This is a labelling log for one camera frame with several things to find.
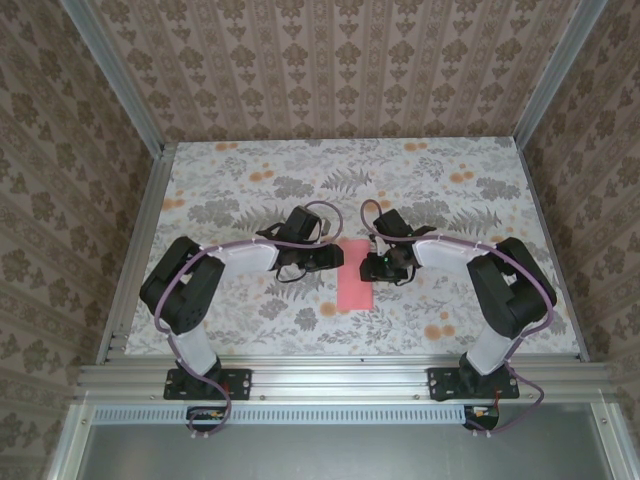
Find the pink paper sheet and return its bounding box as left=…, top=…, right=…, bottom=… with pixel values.
left=335, top=237, right=375, bottom=312

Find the floral patterned table cover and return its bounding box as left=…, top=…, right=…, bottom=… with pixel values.
left=123, top=139, right=586, bottom=357

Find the black connector board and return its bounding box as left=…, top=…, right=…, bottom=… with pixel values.
left=186, top=405, right=232, bottom=435
left=463, top=404, right=502, bottom=433

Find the grey metal panel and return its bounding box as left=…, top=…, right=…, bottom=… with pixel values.
left=74, top=422, right=609, bottom=480

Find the aluminium front frame rail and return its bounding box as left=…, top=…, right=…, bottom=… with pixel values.
left=74, top=362, right=619, bottom=404

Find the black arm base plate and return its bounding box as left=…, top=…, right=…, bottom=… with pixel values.
left=164, top=368, right=253, bottom=401
left=427, top=367, right=521, bottom=402

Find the white slotted cable duct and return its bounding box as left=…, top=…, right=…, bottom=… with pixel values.
left=92, top=404, right=469, bottom=425

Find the aluminium side frame rail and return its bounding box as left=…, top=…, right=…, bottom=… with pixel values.
left=97, top=142, right=176, bottom=365

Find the aluminium upright frame post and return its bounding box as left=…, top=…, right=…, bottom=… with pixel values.
left=63, top=0, right=167, bottom=156
left=513, top=0, right=602, bottom=146

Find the aluminium lower frame bar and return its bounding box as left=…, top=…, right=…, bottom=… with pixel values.
left=589, top=402, right=640, bottom=480
left=44, top=403, right=96, bottom=480

